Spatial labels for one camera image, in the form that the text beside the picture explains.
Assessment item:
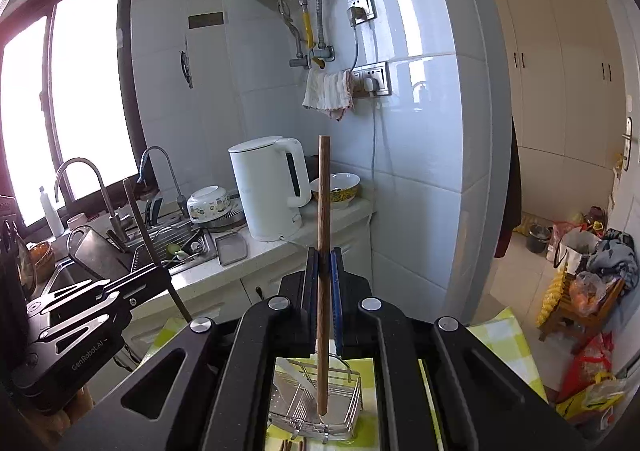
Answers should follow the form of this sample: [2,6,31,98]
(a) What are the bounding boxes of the single wall socket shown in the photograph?
[347,0,377,26]

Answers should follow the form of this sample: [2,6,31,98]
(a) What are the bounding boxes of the small metal tray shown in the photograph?
[215,233,249,267]

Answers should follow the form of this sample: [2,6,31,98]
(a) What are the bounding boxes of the double wall socket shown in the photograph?
[342,62,392,98]

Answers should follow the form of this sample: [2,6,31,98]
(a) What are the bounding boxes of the black knife holder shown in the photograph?
[145,197,165,227]

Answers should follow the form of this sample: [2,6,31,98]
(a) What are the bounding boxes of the slim gooseneck faucet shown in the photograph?
[138,146,191,219]

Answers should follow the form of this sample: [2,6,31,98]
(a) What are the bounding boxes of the black appliance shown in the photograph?
[0,196,31,357]

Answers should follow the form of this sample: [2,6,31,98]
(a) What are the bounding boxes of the white shopping bag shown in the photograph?
[552,226,601,277]

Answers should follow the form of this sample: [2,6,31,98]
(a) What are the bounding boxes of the brown wall plate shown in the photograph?
[188,12,224,30]

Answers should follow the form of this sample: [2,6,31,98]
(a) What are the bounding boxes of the corrugated metal hose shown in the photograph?
[311,0,328,52]

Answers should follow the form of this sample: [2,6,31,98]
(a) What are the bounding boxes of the orange bowl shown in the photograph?
[27,241,55,282]

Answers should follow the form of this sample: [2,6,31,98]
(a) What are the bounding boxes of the yellow mesh bag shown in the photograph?
[536,263,571,327]

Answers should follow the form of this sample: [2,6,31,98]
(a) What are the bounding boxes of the grey clothing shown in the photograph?
[587,228,638,289]

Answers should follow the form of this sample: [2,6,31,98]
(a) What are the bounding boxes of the yellow gas pipe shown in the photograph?
[300,0,317,52]

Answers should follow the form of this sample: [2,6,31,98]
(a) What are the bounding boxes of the grey heater power cable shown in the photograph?
[348,23,361,76]

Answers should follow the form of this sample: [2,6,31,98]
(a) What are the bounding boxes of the grey kettle power cable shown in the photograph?
[367,93,382,232]

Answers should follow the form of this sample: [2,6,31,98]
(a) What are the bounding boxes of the yellow checked tablecloth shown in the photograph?
[135,306,548,451]

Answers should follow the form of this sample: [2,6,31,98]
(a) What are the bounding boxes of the yellow printed plastic bag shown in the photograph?
[555,373,628,432]

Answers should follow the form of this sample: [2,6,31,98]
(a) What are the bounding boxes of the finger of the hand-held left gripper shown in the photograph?
[27,263,173,317]
[37,293,139,346]

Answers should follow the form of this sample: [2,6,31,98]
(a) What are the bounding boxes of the black bucket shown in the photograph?
[526,224,552,254]

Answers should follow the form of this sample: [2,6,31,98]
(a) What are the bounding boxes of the metal wire utensil rack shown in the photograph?
[267,356,363,438]

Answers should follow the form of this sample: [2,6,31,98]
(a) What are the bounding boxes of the white bottle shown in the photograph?
[39,186,66,238]

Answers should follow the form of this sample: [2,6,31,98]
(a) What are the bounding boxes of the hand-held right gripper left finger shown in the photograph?
[57,247,326,451]

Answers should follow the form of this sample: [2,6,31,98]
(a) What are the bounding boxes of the red plastic bag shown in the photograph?
[555,333,616,402]

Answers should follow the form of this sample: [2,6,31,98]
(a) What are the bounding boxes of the metal pot lid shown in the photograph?
[15,231,38,297]

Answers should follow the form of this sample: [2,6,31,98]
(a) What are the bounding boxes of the white striped dish towel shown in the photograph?
[301,69,355,122]

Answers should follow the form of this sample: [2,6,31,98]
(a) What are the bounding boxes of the wire dish drainer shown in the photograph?
[122,223,207,268]

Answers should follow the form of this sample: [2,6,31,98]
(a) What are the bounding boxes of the wooden stool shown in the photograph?
[537,276,626,342]

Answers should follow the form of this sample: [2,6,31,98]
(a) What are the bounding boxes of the cream wardrobe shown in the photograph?
[475,0,640,156]

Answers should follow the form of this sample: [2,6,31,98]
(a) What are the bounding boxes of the dark framed window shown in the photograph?
[0,0,151,232]

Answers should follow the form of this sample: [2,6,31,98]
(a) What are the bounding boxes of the white printed bowl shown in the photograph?
[186,186,241,224]

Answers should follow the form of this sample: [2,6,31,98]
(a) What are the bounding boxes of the white plastic spoon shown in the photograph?
[276,357,321,399]

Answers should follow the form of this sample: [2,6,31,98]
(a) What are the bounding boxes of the round metal steamer plate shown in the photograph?
[205,208,247,233]

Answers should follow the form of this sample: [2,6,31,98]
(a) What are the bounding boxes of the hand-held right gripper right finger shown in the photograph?
[325,247,586,451]

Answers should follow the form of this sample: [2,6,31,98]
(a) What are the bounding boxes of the yellow patterned bowl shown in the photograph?
[310,172,361,210]

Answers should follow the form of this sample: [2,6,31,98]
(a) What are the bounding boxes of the thick chrome faucet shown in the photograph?
[53,157,126,244]

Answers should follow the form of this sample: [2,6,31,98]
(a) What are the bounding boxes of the clear bag of oranges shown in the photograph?
[567,271,608,317]

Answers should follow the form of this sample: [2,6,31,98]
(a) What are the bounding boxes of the dark wooden chopstick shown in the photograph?
[122,178,193,324]

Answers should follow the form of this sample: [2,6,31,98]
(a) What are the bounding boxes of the white electric kettle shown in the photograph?
[228,137,312,243]

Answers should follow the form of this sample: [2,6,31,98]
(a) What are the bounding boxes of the stainless steel sink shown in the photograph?
[50,221,219,299]

